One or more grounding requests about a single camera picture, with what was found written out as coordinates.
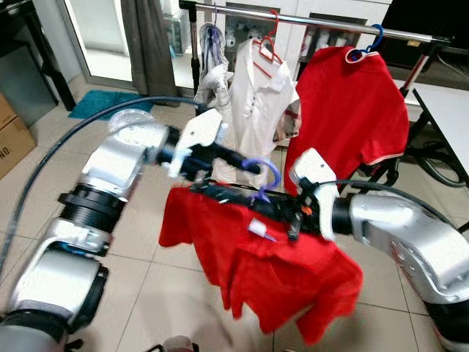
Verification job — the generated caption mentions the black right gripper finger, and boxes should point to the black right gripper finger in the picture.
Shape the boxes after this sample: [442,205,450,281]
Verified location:
[194,191,285,221]
[194,183,287,209]

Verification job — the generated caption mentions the purple plastic hanger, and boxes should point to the purple plastic hanger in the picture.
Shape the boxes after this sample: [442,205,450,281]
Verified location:
[240,156,283,243]
[202,4,226,70]

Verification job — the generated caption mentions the red short-sleeved shirt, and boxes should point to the red short-sleeved shirt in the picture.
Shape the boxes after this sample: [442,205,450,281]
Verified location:
[158,183,365,345]

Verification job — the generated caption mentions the red plastic hanger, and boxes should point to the red plastic hanger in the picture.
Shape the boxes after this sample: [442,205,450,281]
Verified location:
[253,9,285,79]

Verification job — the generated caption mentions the blue plastic hanger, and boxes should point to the blue plastic hanger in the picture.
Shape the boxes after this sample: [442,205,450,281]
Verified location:
[348,23,385,63]

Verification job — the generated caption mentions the white short-sleeved shirt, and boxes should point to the white short-sleeved shirt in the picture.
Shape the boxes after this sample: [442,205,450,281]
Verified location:
[231,38,301,186]

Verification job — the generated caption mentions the white grey-striped garment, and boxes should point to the white grey-striped garment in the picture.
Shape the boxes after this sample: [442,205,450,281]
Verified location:
[193,22,239,184]

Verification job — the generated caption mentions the teal floor mat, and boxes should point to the teal floor mat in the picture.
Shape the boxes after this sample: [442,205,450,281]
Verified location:
[68,89,155,120]

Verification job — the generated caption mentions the red shirt white collar trim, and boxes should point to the red shirt white collar trim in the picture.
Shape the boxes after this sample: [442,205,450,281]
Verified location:
[282,45,411,193]

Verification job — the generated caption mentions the grey curtain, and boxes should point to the grey curtain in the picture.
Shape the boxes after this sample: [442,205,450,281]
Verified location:
[121,0,179,100]

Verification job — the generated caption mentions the glass sliding door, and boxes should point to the glass sliding door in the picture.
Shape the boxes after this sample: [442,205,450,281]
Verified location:
[62,0,199,89]

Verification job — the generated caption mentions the white glass-door cabinet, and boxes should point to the white glass-door cabinet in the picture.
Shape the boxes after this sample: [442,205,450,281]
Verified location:
[213,0,393,74]

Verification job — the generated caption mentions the steel clothes rack black stand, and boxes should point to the steel clothes rack black stand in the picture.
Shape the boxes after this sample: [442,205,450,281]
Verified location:
[178,0,451,191]

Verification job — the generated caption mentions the brown cardboard box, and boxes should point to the brown cardboard box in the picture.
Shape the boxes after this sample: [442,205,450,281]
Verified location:
[0,92,37,179]

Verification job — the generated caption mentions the black desk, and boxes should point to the black desk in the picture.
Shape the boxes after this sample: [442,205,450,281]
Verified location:
[0,0,78,125]

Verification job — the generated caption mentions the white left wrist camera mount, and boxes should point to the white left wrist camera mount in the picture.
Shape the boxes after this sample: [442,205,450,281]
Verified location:
[167,109,229,179]

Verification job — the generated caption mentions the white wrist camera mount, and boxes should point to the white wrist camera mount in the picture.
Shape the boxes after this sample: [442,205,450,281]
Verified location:
[288,147,339,243]
[167,109,229,179]

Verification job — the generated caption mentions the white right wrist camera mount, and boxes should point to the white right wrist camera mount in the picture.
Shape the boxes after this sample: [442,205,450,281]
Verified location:
[288,147,339,243]

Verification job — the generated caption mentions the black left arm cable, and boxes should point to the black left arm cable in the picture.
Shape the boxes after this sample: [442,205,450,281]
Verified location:
[0,94,210,272]

